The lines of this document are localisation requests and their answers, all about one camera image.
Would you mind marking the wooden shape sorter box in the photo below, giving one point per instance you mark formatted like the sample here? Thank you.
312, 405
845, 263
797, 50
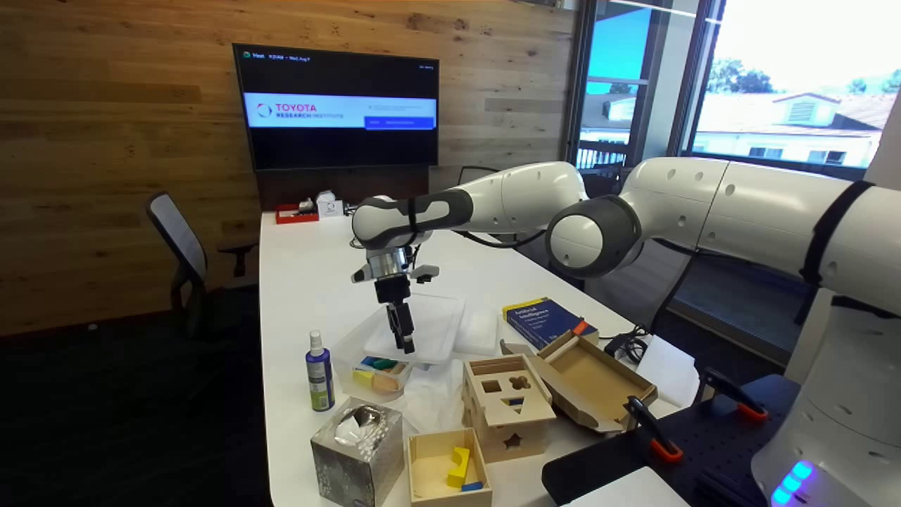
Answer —
508, 406

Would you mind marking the open cardboard box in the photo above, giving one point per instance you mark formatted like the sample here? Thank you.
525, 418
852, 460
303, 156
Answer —
590, 387

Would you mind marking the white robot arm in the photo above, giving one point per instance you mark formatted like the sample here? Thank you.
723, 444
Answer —
839, 442

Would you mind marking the black clamp orange handle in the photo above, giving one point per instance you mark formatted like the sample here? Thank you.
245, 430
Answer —
660, 444

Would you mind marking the blue spray bottle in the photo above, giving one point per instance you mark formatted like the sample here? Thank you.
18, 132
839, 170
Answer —
318, 375

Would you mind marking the white paper sheet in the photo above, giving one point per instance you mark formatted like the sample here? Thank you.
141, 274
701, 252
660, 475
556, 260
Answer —
670, 374

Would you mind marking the red flat object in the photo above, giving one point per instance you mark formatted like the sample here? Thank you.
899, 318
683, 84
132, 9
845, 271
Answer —
288, 215

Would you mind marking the blue and yellow book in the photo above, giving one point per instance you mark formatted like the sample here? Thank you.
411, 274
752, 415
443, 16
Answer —
542, 323

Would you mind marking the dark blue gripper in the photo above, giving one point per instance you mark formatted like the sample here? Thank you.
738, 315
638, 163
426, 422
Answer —
391, 294

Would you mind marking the grey tissue box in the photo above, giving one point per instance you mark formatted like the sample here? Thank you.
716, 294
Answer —
357, 456

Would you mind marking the white plastic tote lid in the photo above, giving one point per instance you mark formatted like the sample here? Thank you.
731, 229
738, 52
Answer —
438, 323

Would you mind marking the wall mounted tv screen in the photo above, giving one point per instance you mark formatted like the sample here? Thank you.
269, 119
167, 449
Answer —
335, 112

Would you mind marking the white object near tv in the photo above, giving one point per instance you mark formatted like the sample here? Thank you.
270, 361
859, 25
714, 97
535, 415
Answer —
328, 205

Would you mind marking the grey office chair far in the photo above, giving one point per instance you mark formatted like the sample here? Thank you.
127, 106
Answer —
194, 308

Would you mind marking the wooden tray with blocks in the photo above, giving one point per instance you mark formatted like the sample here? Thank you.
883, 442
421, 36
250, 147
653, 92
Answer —
448, 471

